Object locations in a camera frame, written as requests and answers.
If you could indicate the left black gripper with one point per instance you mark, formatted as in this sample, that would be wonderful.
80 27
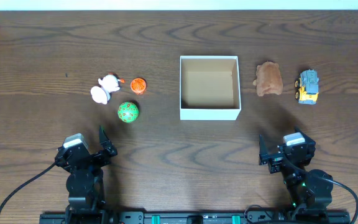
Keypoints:
95 158

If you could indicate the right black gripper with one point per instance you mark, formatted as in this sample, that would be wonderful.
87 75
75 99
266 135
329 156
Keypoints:
276 158

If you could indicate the green round die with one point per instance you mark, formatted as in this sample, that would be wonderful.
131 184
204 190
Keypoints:
128 112

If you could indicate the white pink duck toy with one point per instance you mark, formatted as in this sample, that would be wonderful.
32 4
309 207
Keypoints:
102 93

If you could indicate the orange round die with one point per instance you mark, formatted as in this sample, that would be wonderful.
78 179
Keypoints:
138 86

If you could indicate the brown plush toy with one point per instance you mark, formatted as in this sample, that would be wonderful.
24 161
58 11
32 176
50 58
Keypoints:
268 79

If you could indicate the yellow grey toy truck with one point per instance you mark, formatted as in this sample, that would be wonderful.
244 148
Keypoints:
307 87

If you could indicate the white cardboard box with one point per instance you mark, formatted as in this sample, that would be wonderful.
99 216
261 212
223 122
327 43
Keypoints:
209 88

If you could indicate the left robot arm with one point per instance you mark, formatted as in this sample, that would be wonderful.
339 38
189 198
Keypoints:
85 182

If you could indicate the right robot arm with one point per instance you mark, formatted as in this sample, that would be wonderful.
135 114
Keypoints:
310 191

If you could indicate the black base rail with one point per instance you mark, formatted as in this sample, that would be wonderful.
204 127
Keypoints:
250 216

